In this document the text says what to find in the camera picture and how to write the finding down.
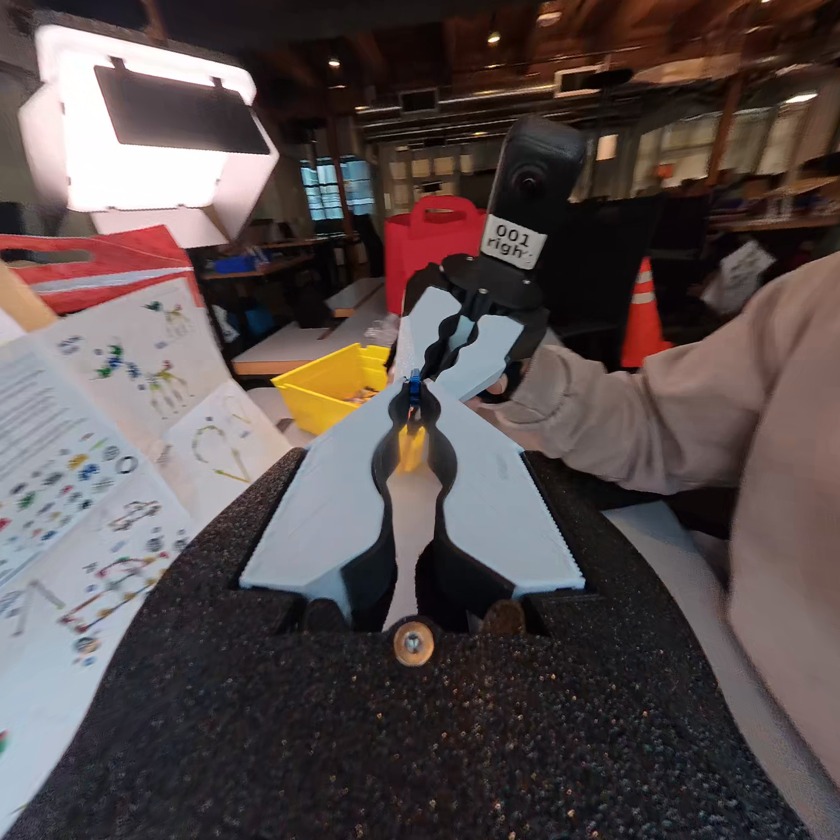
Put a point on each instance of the orange traffic cone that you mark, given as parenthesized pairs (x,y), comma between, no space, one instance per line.
(643,315)

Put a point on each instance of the white folded instruction booklet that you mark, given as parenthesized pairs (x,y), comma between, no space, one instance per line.
(92,460)

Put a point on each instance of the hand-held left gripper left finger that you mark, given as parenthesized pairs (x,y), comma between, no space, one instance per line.
(309,525)

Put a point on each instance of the yellow plastic bin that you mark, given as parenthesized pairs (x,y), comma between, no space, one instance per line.
(322,387)

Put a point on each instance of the studio light panel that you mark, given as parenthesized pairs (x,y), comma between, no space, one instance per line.
(145,131)

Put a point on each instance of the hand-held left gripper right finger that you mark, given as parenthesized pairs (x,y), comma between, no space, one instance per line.
(519,525)

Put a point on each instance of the person's right forearm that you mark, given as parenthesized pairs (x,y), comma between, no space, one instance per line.
(656,394)

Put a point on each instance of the person's beige clothing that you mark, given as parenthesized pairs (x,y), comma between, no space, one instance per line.
(794,591)

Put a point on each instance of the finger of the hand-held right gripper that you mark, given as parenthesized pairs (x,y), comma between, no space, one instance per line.
(423,328)
(479,348)

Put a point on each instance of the red tote bag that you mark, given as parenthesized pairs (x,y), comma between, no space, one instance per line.
(433,250)

